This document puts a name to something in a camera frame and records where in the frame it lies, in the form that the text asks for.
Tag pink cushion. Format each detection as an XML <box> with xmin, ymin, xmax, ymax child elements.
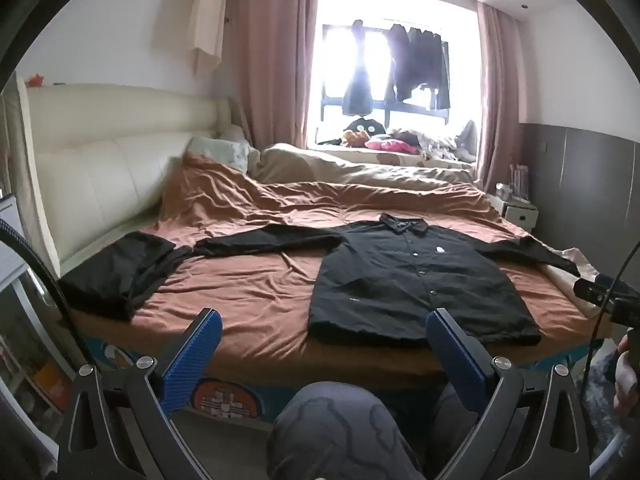
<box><xmin>365</xmin><ymin>137</ymin><xmax>421</xmax><ymax>156</ymax></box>

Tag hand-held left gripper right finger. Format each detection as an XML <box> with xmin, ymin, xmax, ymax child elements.
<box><xmin>426</xmin><ymin>307</ymin><xmax>593</xmax><ymax>480</ymax></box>

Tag dark hanging pants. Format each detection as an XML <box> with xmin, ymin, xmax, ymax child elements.
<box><xmin>342</xmin><ymin>20</ymin><xmax>374</xmax><ymax>116</ymax></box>

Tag black folded garment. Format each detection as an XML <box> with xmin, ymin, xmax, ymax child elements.
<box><xmin>59</xmin><ymin>231</ymin><xmax>193</xmax><ymax>322</ymax></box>

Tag person's right hand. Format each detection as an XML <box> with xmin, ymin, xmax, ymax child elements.
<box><xmin>614</xmin><ymin>336</ymin><xmax>640</xmax><ymax>418</ymax></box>

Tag cream hanging cloth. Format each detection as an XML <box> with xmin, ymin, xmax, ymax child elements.
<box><xmin>189</xmin><ymin>0</ymin><xmax>228</xmax><ymax>73</ymax></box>

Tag grey patterned rug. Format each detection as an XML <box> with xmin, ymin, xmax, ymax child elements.
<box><xmin>582</xmin><ymin>342</ymin><xmax>632</xmax><ymax>433</ymax></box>

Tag dark hanging jacket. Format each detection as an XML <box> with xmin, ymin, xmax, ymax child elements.
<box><xmin>384</xmin><ymin>22</ymin><xmax>451</xmax><ymax>111</ymax></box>

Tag pile of clothes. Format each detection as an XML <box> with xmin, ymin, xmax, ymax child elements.
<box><xmin>390</xmin><ymin>120</ymin><xmax>478</xmax><ymax>163</ymax></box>

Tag white nightstand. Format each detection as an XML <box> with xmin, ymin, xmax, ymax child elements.
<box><xmin>492</xmin><ymin>192</ymin><xmax>541</xmax><ymax>236</ymax></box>

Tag cream padded headboard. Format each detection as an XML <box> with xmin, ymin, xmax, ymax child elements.
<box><xmin>22</xmin><ymin>82</ymin><xmax>236</xmax><ymax>278</ymax></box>

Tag black cable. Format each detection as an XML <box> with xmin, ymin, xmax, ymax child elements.
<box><xmin>0</xmin><ymin>217</ymin><xmax>98</xmax><ymax>368</ymax></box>
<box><xmin>574</xmin><ymin>242</ymin><xmax>640</xmax><ymax>413</ymax></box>

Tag person's left leg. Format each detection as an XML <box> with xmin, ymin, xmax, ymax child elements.
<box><xmin>266</xmin><ymin>381</ymin><xmax>427</xmax><ymax>480</ymax></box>

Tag pale patterned pillow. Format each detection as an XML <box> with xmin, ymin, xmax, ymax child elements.
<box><xmin>187</xmin><ymin>135</ymin><xmax>261</xmax><ymax>176</ymax></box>

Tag black and white plush toy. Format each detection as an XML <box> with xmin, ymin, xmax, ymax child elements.
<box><xmin>345</xmin><ymin>117</ymin><xmax>386</xmax><ymax>139</ymax></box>

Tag cartoon printed fitted sheet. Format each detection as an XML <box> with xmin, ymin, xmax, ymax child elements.
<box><xmin>75</xmin><ymin>310</ymin><xmax>616</xmax><ymax>428</ymax></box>

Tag beige duvet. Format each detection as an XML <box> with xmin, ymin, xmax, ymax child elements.
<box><xmin>250</xmin><ymin>143</ymin><xmax>481</xmax><ymax>192</ymax></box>

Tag glass cabinet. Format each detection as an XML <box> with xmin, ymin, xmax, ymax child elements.
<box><xmin>0</xmin><ymin>192</ymin><xmax>73</xmax><ymax>441</ymax></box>

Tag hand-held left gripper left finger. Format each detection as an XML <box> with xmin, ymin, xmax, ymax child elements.
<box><xmin>57</xmin><ymin>306</ymin><xmax>223</xmax><ymax>480</ymax></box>

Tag black button-up shirt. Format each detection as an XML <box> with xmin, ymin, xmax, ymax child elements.
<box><xmin>192</xmin><ymin>213</ymin><xmax>583</xmax><ymax>348</ymax></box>

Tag brown blanket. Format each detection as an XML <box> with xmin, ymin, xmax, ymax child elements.
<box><xmin>70</xmin><ymin>152</ymin><xmax>616</xmax><ymax>376</ymax></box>

